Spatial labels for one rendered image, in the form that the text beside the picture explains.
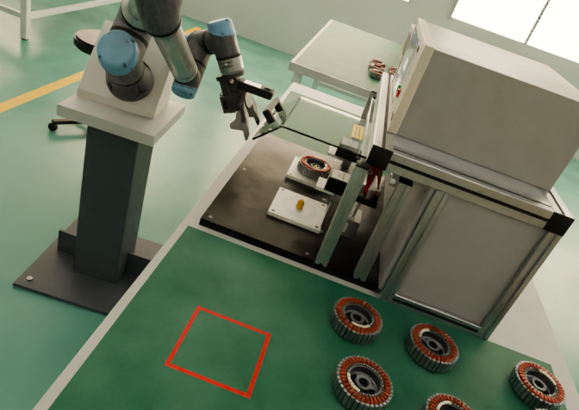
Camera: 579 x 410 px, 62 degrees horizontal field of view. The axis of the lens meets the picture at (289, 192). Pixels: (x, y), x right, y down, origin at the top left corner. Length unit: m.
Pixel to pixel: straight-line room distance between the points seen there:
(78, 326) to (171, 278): 0.94
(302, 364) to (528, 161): 0.66
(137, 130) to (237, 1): 4.69
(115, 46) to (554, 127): 1.17
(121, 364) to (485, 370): 0.77
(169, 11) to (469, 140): 0.73
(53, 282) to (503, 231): 1.62
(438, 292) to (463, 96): 0.46
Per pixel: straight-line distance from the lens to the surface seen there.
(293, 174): 1.53
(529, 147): 1.18
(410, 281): 1.21
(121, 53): 1.54
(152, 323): 0.98
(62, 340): 1.93
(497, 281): 1.22
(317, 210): 1.38
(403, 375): 1.09
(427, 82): 1.11
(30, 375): 1.84
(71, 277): 2.12
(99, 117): 1.66
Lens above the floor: 1.47
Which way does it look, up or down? 29 degrees down
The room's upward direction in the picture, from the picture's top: 20 degrees clockwise
